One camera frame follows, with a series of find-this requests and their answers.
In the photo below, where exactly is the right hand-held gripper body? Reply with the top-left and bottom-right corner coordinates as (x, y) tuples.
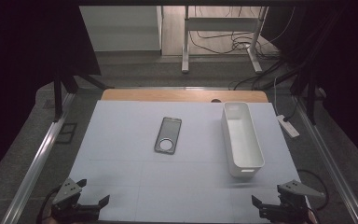
(259, 179), (326, 224)

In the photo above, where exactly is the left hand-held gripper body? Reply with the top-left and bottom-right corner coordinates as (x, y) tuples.
(50, 177), (101, 224)

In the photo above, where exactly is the dark grey phone case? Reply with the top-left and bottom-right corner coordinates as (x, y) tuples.
(154, 116), (183, 156)

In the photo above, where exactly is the person's right hand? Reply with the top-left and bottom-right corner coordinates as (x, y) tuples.
(307, 208), (320, 224)

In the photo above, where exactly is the white plastic storage bin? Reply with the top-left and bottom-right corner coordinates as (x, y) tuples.
(221, 101), (266, 178)

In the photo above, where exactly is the white power strip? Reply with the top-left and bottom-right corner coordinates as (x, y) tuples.
(276, 114), (301, 139)

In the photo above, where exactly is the light blue table mat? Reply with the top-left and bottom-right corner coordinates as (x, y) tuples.
(69, 100), (312, 223)

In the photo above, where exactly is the black metal stand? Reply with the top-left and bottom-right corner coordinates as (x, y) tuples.
(52, 70), (115, 123)
(289, 66), (320, 126)

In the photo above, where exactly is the black curtain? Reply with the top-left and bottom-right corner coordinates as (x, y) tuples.
(0, 0), (103, 188)
(260, 0), (358, 173)

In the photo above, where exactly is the white cabinet panel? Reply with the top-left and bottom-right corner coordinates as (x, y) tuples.
(79, 6), (163, 52)

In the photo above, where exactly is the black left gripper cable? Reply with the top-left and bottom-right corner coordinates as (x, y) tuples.
(36, 185), (63, 224)

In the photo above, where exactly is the black floor cable loop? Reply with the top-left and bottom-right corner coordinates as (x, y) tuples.
(297, 169), (330, 211)

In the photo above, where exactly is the aluminium rail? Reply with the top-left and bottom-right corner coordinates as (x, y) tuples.
(1, 92), (76, 224)
(293, 95), (358, 224)

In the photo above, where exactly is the white power strip cable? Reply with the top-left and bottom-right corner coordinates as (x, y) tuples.
(272, 77), (282, 118)

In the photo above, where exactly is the tangle of black floor cables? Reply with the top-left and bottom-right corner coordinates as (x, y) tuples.
(188, 6), (293, 91)

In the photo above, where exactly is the white metal desk frame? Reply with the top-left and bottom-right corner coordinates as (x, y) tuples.
(181, 6), (269, 75)

